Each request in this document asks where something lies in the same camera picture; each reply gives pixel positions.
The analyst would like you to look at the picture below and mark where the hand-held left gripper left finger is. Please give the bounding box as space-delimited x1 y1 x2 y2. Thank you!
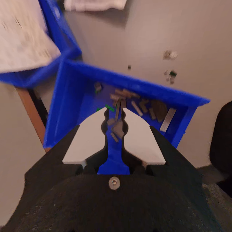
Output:
62 107 109 169

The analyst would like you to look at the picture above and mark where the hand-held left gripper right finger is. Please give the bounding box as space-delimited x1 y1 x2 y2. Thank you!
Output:
121 107 166 168

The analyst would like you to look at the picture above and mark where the pile of grey bricks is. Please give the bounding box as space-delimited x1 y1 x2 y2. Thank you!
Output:
93 82 177 143

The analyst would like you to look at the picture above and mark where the blue plastic bin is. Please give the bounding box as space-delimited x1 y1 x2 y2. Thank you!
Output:
43 59 210 175
0 0 83 88

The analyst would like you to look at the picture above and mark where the small green grey brick cluster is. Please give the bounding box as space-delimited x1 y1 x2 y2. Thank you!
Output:
164 70 178 85

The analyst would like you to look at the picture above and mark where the small loose pale brick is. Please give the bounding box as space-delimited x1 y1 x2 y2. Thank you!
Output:
163 50 178 60

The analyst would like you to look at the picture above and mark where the white instruction booklet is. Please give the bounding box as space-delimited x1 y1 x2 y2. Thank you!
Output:
0 0 61 73

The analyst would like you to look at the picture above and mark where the crumpled white paper bag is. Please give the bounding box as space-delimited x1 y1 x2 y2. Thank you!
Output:
63 0 127 11

